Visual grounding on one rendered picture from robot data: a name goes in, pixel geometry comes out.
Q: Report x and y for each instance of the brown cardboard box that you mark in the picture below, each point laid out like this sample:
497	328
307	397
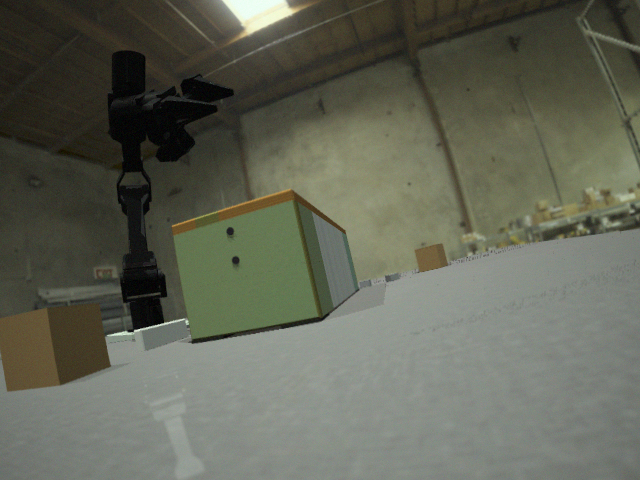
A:
52	346
431	257

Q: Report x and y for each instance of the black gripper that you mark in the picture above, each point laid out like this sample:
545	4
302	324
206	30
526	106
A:
167	109

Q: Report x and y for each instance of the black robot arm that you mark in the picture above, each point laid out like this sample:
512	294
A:
140	273

